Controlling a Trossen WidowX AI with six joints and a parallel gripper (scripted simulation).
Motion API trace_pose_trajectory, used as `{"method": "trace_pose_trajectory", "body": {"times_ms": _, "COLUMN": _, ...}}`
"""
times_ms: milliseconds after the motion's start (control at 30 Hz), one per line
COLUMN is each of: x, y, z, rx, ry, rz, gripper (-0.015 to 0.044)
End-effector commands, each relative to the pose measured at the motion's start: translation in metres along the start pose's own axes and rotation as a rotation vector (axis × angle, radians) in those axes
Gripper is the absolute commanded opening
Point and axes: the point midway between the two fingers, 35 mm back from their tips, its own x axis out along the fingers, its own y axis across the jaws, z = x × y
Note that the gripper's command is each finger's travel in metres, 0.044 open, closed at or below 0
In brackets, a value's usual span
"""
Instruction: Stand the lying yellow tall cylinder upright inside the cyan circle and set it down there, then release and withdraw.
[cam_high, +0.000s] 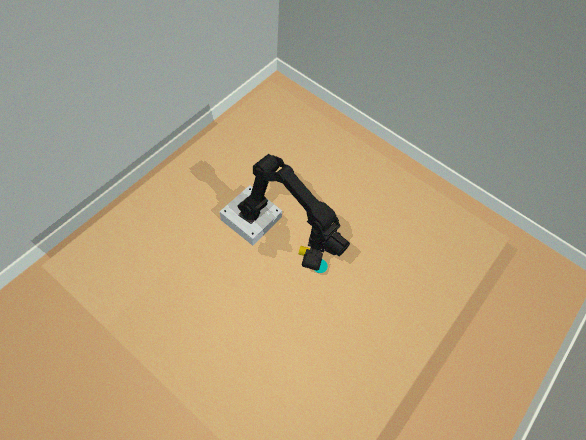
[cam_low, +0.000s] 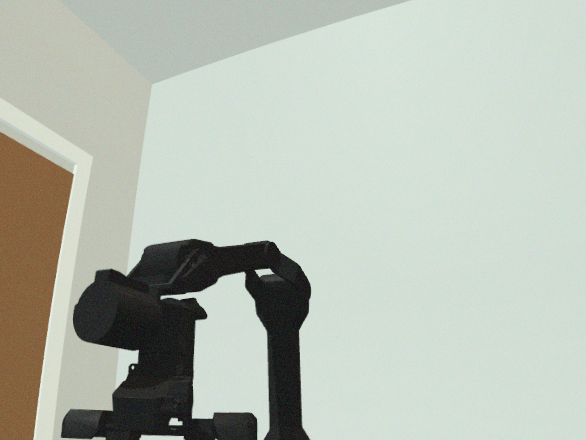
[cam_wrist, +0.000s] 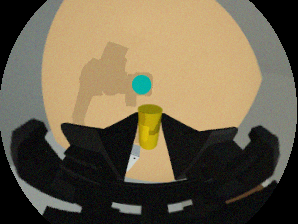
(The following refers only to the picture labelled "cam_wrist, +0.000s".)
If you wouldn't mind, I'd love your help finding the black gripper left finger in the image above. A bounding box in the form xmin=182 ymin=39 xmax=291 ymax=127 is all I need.
xmin=61 ymin=113 xmax=138 ymax=181

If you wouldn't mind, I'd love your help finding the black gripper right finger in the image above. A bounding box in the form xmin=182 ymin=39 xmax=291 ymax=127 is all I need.
xmin=161 ymin=113 xmax=238 ymax=181

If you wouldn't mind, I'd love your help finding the cyan circle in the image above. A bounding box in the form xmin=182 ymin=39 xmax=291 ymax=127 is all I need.
xmin=132 ymin=75 xmax=152 ymax=95

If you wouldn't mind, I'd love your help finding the yellow cylinder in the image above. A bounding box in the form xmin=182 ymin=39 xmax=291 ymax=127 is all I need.
xmin=137 ymin=104 xmax=162 ymax=151

